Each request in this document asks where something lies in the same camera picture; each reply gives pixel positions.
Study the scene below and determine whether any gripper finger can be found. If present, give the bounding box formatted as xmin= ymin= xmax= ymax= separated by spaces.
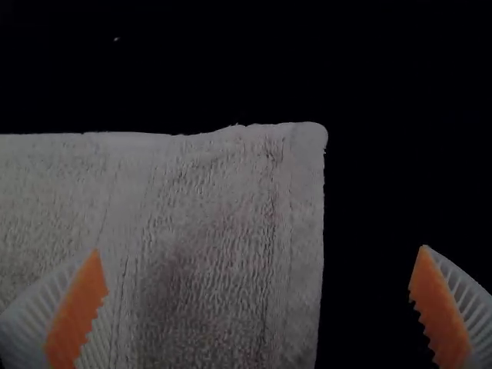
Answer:
xmin=0 ymin=248 xmax=118 ymax=369
xmin=407 ymin=244 xmax=492 ymax=369

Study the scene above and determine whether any pale towel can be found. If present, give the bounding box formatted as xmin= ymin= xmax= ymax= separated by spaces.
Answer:
xmin=0 ymin=121 xmax=329 ymax=369

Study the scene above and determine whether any black mat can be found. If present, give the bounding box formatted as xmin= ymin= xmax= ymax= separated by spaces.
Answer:
xmin=0 ymin=0 xmax=492 ymax=369

